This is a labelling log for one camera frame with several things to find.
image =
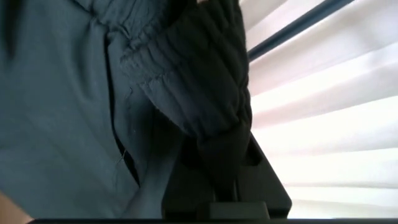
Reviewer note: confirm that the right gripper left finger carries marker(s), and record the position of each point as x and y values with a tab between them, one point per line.
183	189

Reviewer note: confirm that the black garment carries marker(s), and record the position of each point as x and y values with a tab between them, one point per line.
77	109

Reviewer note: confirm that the black clothes rack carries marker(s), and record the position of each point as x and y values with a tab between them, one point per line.
295	26

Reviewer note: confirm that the beige curtain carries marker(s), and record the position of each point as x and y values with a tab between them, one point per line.
326	109

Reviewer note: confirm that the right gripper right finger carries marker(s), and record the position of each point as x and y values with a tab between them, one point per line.
264	186

